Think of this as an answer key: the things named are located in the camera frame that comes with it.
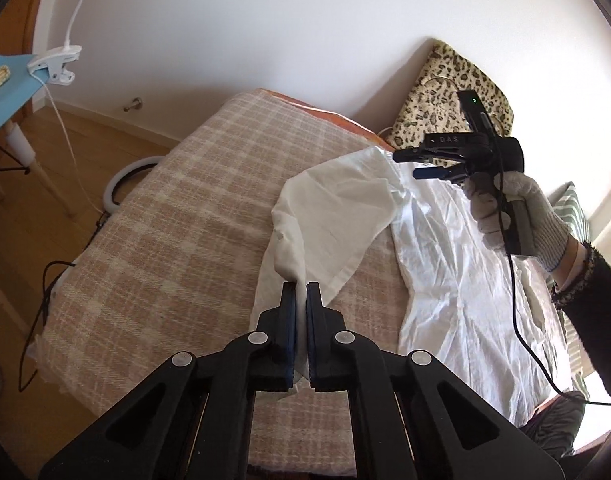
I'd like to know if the black floor cable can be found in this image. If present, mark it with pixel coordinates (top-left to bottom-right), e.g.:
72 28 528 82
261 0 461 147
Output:
17 213 107 394

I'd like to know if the metal door stopper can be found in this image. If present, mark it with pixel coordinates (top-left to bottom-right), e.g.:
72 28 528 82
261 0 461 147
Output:
123 98 143 113

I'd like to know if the grey knit gloved right hand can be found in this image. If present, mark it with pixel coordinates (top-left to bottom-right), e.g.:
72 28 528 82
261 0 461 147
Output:
463 171 579 284

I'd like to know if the green striped white pillow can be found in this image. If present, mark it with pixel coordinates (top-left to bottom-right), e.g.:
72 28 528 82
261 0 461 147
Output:
548 182 592 242

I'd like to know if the white clip-on lamp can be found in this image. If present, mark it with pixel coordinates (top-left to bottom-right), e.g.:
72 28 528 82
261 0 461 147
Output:
26 0 107 86

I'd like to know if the white ring light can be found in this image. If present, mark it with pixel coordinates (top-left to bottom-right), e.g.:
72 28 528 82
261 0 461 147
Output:
103 156 164 216

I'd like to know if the white lamp cord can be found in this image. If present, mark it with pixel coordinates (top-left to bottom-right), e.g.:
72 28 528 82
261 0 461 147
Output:
34 74 105 216

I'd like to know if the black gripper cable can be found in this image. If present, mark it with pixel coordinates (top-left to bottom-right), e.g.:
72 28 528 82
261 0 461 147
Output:
494 173 611 406

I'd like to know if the black tracking camera box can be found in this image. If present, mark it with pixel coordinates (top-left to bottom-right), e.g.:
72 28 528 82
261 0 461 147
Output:
457 89 497 136

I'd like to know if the light blue table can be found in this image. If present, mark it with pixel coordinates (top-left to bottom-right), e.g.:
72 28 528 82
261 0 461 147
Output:
0 54 42 128

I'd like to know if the black sleeved right forearm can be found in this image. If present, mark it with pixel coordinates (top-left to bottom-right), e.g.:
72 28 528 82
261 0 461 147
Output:
552 237 611 397

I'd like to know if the leopard print pillow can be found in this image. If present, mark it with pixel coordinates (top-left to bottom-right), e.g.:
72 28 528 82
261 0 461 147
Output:
385 40 514 148

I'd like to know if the white shirt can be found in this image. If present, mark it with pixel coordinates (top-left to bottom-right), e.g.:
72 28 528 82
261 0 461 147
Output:
251 147 570 425

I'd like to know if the beige plaid bed blanket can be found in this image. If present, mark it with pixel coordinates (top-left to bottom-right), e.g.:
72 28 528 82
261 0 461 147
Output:
34 88 577 476

